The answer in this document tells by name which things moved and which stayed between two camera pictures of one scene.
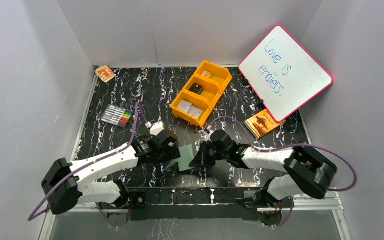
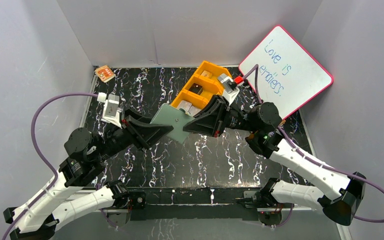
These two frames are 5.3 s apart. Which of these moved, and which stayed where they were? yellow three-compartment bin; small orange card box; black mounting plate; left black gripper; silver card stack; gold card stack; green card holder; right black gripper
Moved: right black gripper; green card holder; left black gripper
Stayed: silver card stack; gold card stack; black mounting plate; yellow three-compartment bin; small orange card box
